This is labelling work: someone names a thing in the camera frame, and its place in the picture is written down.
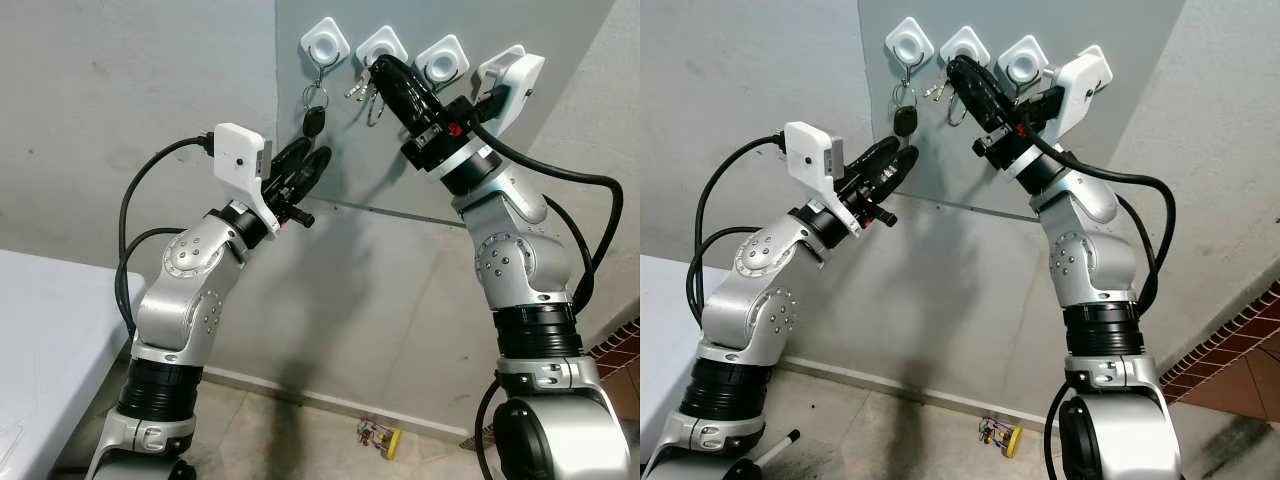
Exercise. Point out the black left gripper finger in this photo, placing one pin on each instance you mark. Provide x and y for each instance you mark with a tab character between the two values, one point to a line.
315	166
895	168
875	155
297	152

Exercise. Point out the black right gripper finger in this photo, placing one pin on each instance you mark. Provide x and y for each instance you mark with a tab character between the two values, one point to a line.
395	105
968	100
985	80
408	80

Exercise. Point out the silver key bunch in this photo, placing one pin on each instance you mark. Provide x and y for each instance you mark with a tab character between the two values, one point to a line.
936	90
356	92

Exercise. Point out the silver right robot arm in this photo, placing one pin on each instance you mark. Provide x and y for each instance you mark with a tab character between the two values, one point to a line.
520	260
1095	260

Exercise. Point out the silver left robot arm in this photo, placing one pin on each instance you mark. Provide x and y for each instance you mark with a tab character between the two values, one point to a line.
180	300
750	300

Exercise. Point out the white table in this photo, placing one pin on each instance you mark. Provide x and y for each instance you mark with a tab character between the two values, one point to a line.
50	340
660	340

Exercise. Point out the white table leg black tip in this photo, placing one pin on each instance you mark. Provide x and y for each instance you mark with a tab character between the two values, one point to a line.
780	447

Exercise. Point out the small yellow toy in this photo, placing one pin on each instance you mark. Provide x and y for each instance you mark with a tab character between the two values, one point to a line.
1012	440
392	440

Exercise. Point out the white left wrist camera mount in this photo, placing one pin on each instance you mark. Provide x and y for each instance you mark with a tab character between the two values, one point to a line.
240	160
810	160

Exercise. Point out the grey wall board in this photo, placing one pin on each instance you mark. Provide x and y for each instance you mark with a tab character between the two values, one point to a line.
560	30
1140	30

